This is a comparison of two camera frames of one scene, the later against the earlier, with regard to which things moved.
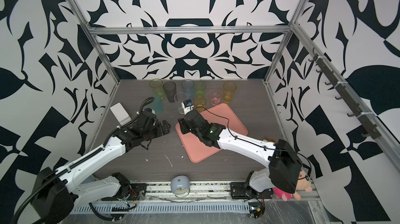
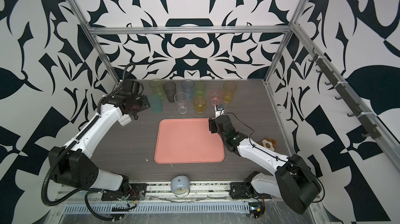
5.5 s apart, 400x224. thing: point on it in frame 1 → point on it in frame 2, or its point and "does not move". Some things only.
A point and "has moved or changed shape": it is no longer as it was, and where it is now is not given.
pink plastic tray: x=198 y=149 has moved or changed shape
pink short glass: x=215 y=95 does not move
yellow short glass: x=200 y=103 does not move
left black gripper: x=161 y=131 → x=145 y=103
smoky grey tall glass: x=170 y=89 does not move
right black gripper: x=184 y=123 → x=213 y=124
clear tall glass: x=179 y=97 does not move
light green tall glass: x=157 y=88 does not move
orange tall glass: x=229 y=88 does not move
